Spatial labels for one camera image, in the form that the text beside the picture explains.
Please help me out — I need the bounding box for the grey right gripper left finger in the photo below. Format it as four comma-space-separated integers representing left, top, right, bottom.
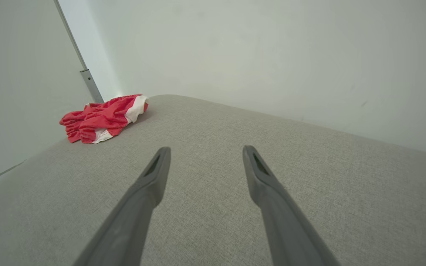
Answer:
72, 147, 172, 266

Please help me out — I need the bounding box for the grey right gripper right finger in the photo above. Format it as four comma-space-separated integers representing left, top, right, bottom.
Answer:
243, 145, 341, 266

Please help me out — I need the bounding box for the red and white jersey garment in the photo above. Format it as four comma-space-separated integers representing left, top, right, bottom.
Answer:
59, 94, 150, 144

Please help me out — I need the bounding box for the grey fabric sofa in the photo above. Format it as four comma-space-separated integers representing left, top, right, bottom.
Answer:
0, 94, 426, 266

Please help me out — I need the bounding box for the white partition panel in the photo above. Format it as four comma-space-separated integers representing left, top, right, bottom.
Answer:
0, 0, 99, 190

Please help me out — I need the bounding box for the grey metal post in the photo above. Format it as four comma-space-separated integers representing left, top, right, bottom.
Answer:
53, 0, 105, 104

